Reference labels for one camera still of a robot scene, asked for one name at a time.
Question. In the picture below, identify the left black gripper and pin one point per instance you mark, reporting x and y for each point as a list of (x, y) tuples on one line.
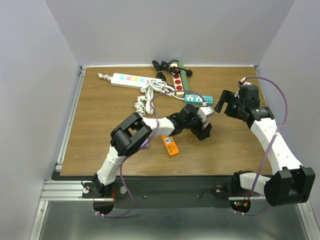
[(202, 130)]

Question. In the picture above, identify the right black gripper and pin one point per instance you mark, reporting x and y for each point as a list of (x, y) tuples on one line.
[(229, 106)]

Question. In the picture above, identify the left aluminium rail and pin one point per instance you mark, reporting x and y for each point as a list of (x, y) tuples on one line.
[(65, 190)]

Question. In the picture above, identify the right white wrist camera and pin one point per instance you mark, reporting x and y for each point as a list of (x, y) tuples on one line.
[(244, 81)]

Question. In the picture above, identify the pink charger plug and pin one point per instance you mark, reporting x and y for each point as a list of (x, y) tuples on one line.
[(206, 127)]

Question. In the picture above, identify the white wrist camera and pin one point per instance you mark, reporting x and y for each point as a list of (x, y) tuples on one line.
[(204, 112), (244, 81)]

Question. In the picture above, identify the teal power strip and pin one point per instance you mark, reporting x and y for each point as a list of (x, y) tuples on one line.
[(198, 100)]

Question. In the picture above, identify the purple power strip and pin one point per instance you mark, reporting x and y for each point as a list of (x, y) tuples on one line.
[(145, 144)]

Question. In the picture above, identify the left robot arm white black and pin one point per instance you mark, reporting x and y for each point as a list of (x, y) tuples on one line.
[(136, 131)]

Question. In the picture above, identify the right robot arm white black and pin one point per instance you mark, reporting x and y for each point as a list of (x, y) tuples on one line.
[(291, 182)]

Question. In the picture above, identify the white multicolour power strip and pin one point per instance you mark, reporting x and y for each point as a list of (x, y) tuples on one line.
[(130, 81)]

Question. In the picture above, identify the beige red power strip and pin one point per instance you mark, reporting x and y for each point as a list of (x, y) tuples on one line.
[(177, 80)]

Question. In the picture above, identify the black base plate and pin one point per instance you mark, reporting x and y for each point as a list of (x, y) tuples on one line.
[(169, 192)]

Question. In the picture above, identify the orange power strip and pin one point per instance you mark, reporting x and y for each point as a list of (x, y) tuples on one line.
[(170, 145)]

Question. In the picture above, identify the white coiled cord purple strip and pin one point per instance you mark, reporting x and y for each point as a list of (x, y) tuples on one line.
[(139, 106)]

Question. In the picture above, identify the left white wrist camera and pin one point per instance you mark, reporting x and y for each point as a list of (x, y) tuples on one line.
[(204, 112)]

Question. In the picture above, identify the dark green power strip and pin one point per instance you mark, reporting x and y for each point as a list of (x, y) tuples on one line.
[(184, 79)]

